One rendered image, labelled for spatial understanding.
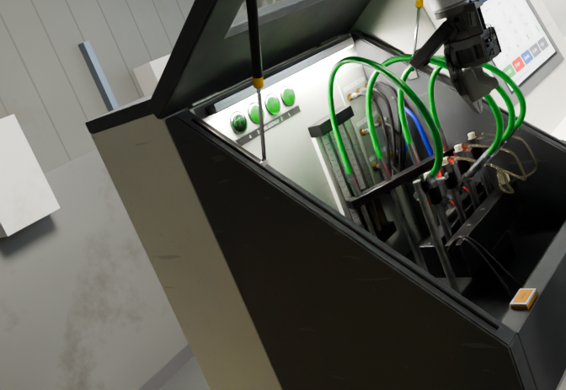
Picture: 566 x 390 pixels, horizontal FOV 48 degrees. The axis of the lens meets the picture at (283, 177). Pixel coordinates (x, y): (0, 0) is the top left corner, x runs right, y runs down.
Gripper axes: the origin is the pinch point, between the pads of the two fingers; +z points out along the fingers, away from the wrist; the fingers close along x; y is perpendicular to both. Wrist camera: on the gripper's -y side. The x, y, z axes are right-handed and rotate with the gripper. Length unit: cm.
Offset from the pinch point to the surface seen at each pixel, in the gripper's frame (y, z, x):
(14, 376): -236, 71, -26
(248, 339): -51, 32, -36
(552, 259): 9.8, 30.0, -8.3
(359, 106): -42.2, -1.3, 22.1
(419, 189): -8.0, 9.9, -15.5
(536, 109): -13, 19, 60
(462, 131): -20.3, 13.3, 30.2
